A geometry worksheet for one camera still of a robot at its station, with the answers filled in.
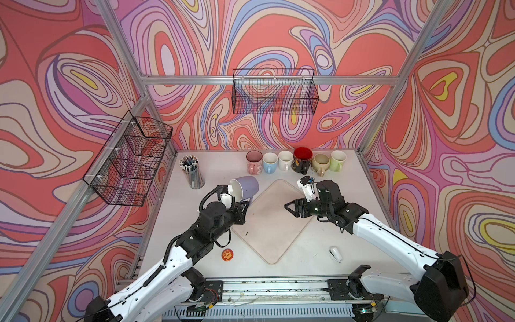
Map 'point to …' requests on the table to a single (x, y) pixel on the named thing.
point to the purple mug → (244, 188)
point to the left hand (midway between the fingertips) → (250, 201)
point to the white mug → (285, 160)
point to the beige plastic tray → (269, 227)
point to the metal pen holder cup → (189, 164)
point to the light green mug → (336, 160)
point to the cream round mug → (320, 163)
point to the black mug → (302, 159)
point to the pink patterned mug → (254, 162)
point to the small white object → (336, 254)
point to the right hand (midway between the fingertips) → (292, 209)
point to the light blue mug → (269, 159)
